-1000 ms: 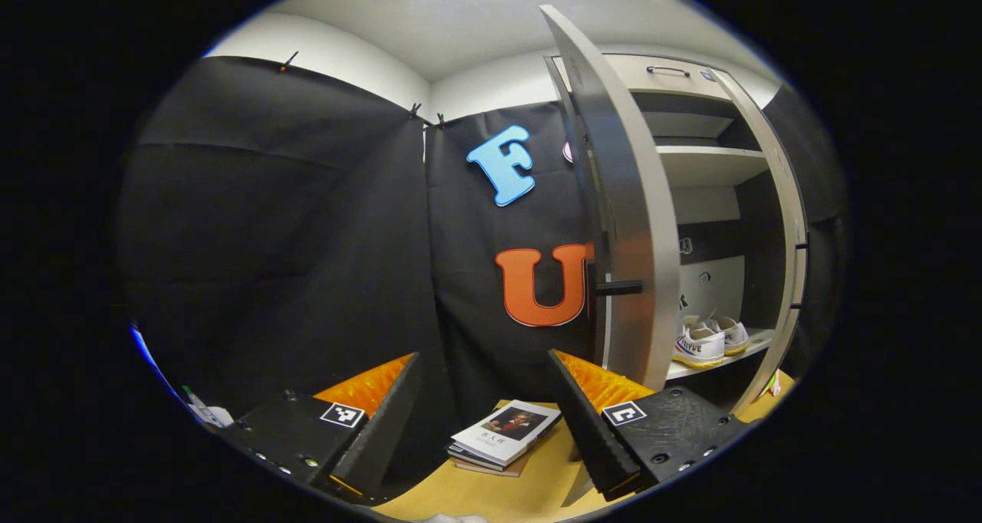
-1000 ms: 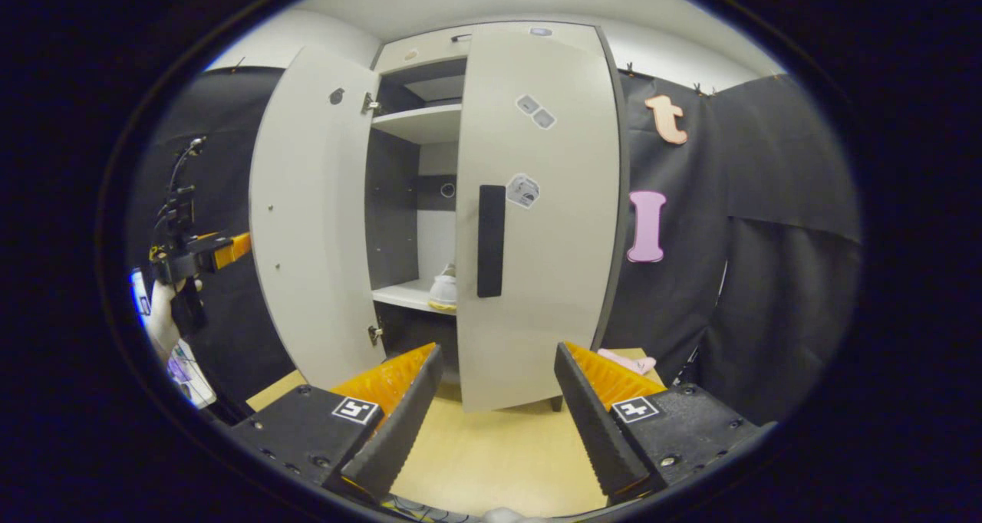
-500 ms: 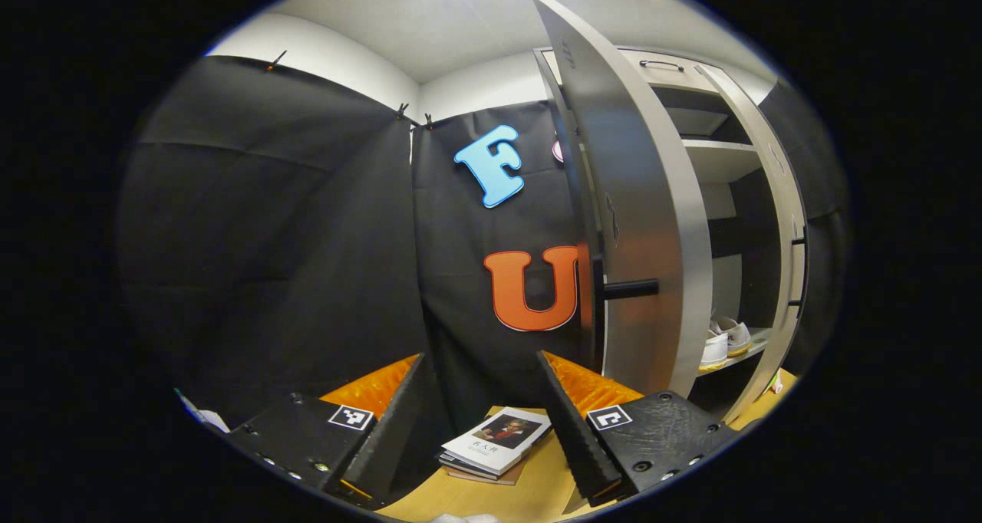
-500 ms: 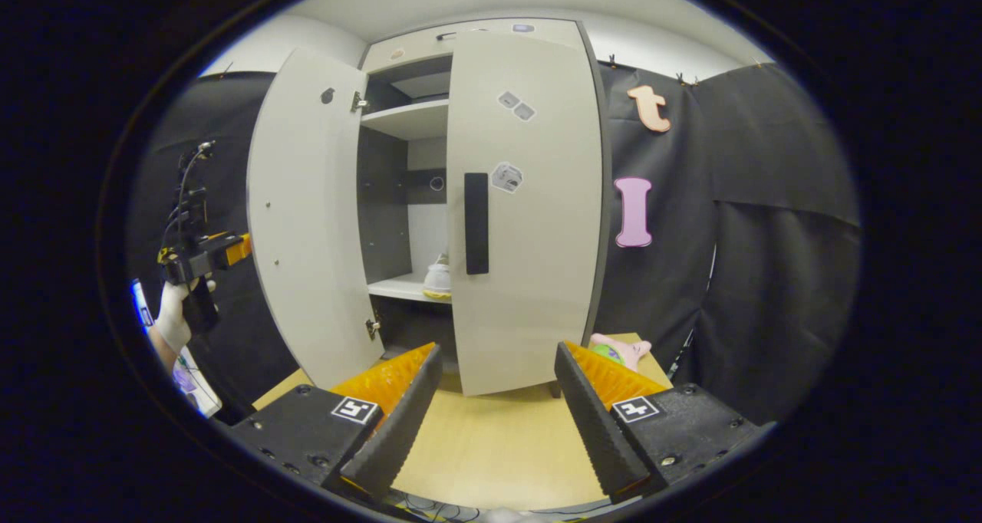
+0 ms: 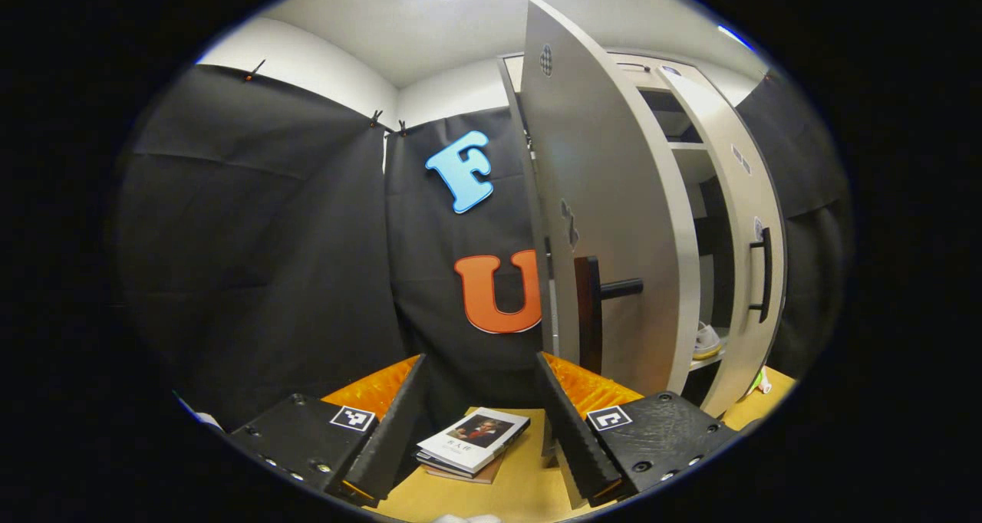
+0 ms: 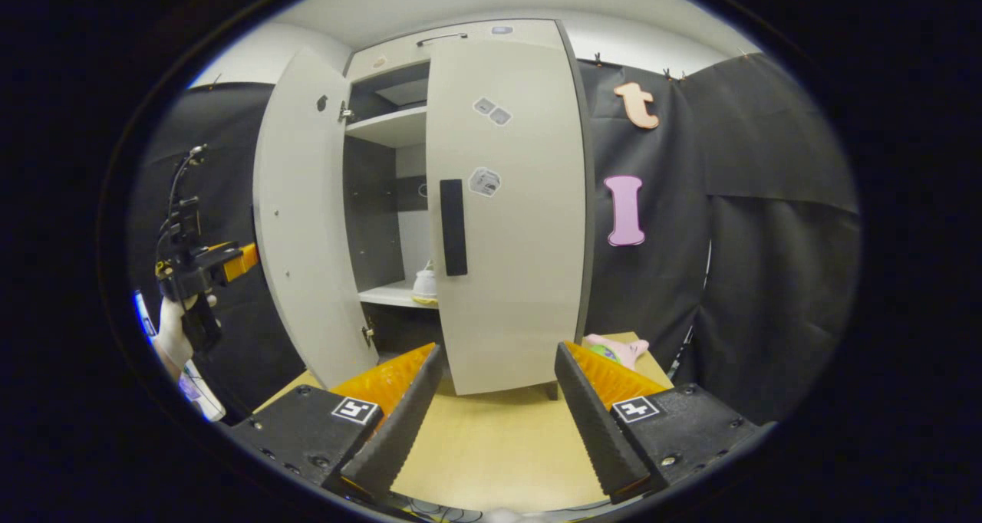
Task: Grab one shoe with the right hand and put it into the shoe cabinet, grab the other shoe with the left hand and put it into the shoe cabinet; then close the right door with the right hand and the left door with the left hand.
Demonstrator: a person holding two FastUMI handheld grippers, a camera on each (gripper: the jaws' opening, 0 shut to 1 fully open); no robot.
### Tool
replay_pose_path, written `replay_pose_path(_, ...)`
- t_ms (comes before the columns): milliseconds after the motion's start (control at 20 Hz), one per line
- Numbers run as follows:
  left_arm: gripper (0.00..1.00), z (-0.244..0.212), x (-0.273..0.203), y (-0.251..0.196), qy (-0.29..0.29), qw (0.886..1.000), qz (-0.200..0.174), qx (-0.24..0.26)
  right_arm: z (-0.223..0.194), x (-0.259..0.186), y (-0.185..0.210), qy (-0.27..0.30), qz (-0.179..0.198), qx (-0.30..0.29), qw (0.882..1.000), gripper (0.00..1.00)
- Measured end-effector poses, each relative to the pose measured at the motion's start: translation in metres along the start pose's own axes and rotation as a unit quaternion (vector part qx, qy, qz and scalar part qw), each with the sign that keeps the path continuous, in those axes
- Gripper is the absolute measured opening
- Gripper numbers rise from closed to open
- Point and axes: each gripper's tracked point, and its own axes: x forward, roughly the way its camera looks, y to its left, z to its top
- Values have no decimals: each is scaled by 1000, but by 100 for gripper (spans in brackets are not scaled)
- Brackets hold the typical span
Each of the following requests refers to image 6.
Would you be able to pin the grey shoe cabinet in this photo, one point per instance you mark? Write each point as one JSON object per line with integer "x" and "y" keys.
{"x": 372, "y": 201}

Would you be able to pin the white cabinet shelf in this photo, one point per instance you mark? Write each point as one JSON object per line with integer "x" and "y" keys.
{"x": 387, "y": 294}
{"x": 387, "y": 128}

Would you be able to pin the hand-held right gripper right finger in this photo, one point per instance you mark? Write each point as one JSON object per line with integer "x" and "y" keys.
{"x": 594, "y": 431}

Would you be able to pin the grey cabinet door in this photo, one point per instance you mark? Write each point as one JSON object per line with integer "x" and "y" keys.
{"x": 307, "y": 239}
{"x": 522, "y": 277}

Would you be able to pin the white shoe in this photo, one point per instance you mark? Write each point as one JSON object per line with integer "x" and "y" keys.
{"x": 426, "y": 284}

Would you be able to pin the cabinet drawer front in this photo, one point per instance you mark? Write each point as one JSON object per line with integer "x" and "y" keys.
{"x": 406, "y": 51}

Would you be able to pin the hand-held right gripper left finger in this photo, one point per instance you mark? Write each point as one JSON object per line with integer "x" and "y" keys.
{"x": 399, "y": 423}

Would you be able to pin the pink star plush toy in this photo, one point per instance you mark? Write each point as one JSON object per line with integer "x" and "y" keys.
{"x": 617, "y": 349}

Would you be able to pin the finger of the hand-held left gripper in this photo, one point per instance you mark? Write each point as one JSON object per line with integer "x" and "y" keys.
{"x": 242, "y": 261}

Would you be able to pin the black backdrop cloth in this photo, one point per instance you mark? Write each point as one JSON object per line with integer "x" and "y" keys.
{"x": 767, "y": 277}

